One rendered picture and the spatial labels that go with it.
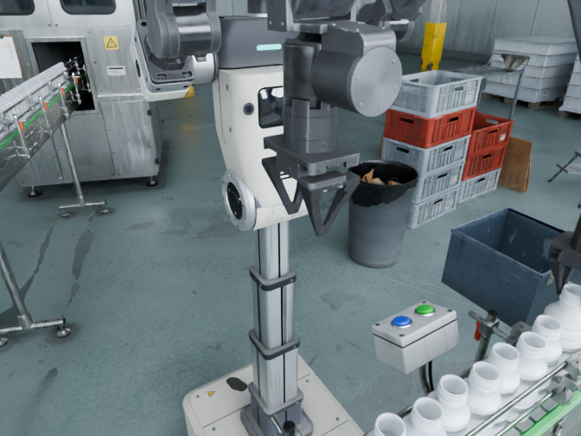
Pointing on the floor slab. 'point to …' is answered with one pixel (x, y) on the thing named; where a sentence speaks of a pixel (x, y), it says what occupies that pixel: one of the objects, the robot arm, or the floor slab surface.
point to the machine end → (111, 132)
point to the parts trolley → (491, 77)
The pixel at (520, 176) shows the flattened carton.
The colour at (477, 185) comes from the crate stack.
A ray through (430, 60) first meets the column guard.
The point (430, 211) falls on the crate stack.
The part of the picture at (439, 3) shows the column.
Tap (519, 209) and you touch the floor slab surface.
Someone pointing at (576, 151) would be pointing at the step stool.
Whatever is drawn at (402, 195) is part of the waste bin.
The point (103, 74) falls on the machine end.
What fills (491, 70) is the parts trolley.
